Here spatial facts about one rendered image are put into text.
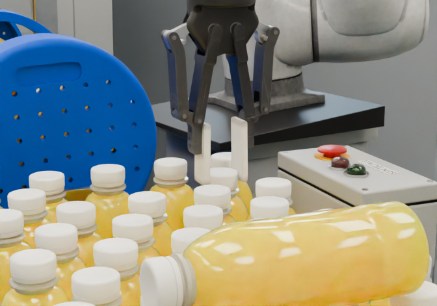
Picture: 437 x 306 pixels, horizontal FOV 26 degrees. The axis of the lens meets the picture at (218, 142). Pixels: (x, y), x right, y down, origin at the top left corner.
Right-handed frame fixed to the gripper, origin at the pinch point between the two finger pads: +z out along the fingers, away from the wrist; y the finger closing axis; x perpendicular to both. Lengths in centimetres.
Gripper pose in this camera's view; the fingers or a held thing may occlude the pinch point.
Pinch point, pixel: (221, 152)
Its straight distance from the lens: 106.2
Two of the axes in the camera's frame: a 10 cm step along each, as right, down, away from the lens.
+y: -9.2, 0.9, -3.9
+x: 4.0, 2.1, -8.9
